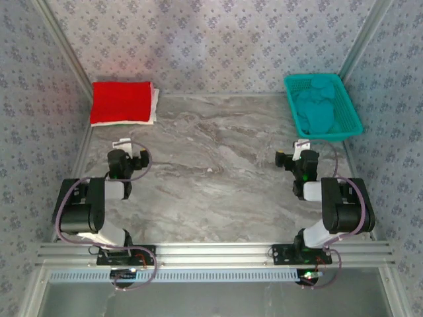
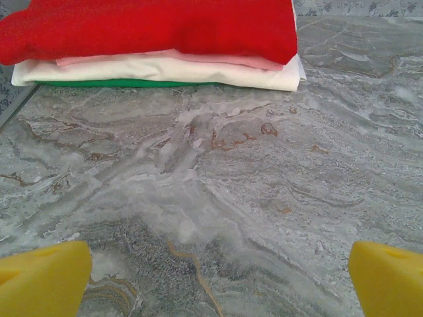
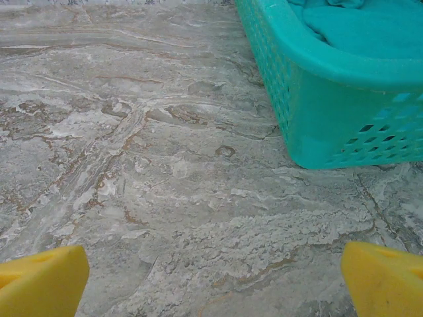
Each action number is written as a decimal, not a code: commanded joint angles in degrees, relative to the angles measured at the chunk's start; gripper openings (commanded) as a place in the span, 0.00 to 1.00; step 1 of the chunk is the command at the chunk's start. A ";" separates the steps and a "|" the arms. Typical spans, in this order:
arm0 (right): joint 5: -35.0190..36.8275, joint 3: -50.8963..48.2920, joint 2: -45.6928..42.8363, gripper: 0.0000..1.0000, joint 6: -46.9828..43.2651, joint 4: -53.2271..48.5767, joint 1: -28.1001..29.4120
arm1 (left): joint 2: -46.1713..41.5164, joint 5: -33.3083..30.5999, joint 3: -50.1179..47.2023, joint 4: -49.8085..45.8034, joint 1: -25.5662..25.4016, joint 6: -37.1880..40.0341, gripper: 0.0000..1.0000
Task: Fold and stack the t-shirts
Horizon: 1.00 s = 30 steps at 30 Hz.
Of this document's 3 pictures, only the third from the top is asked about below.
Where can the teal printed t-shirt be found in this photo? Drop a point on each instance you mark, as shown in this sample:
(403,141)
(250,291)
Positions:
(363,29)

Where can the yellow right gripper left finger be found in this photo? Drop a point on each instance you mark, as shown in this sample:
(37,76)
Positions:
(43,284)

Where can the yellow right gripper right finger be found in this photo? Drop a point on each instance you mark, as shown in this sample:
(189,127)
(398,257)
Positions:
(386,284)

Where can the teal plastic mesh basket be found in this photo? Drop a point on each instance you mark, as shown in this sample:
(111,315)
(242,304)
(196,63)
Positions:
(317,109)

